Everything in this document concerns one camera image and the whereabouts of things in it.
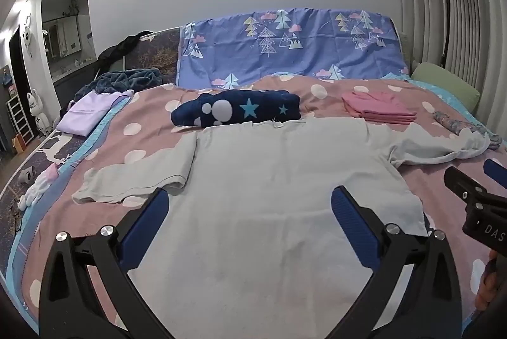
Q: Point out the dark blue fleece blanket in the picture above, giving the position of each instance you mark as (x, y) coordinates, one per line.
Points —
(126, 79)

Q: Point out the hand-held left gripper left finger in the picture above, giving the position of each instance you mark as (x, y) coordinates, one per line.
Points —
(144, 228)

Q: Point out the green pillow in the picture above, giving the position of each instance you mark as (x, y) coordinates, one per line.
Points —
(443, 85)

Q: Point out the person's right hand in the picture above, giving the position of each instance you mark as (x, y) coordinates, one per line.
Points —
(485, 291)

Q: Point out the orange paper bag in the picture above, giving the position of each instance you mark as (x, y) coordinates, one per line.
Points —
(18, 144)

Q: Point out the black garment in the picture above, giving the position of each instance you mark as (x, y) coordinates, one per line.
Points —
(119, 49)

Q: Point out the white curtain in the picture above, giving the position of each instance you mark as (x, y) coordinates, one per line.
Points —
(475, 26)

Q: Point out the white cat figurine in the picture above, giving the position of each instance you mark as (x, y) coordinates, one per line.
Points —
(37, 113)

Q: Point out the blue tree-print sheet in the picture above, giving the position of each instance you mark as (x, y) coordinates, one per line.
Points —
(237, 45)

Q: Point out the pink polka-dot bed cover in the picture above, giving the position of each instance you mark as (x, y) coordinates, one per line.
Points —
(317, 101)

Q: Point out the lavender cloth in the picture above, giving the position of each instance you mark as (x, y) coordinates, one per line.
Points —
(87, 111)

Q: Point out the grey animal-print sheet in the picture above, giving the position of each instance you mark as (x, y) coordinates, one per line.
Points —
(59, 148)

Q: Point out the pink folded clothes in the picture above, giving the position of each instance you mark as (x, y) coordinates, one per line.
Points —
(376, 107)

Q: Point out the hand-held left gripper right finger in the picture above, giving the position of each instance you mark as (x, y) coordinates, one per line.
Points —
(350, 222)

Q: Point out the brown patterned headboard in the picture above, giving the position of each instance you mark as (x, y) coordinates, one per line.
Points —
(158, 53)

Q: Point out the grey floral patterned cloth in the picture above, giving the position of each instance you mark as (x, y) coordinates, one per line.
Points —
(447, 121)

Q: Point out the navy star-print folded clothes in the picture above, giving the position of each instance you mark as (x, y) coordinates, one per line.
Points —
(269, 101)

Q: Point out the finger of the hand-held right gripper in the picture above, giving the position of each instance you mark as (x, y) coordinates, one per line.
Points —
(497, 171)
(461, 182)

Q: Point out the white long-sleeve shirt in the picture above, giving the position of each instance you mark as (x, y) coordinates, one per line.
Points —
(277, 184)

